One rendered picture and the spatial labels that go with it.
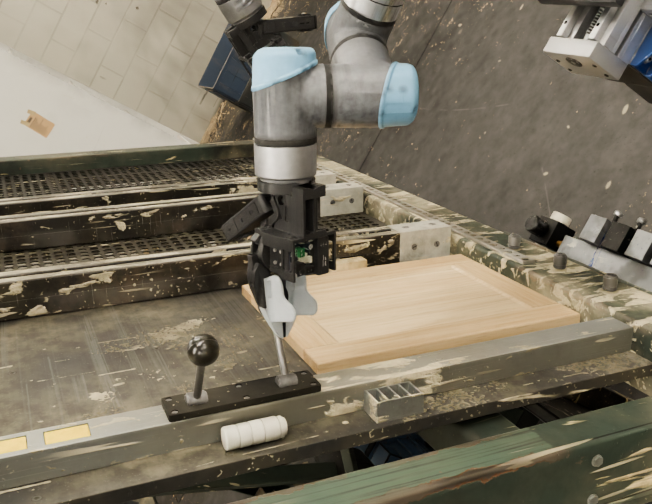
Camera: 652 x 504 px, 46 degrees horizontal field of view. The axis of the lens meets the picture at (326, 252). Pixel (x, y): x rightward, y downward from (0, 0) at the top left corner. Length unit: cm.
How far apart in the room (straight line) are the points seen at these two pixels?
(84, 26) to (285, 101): 549
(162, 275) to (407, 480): 76
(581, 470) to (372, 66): 52
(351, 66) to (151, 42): 553
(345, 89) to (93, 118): 415
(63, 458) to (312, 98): 50
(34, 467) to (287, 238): 39
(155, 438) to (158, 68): 559
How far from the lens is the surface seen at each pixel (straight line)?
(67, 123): 498
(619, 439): 96
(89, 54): 635
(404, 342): 121
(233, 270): 148
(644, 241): 153
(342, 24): 100
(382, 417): 102
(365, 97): 89
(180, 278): 146
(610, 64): 154
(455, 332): 125
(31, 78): 494
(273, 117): 89
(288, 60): 88
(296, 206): 90
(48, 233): 184
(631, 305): 136
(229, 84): 548
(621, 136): 282
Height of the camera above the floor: 190
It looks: 29 degrees down
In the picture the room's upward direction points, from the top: 65 degrees counter-clockwise
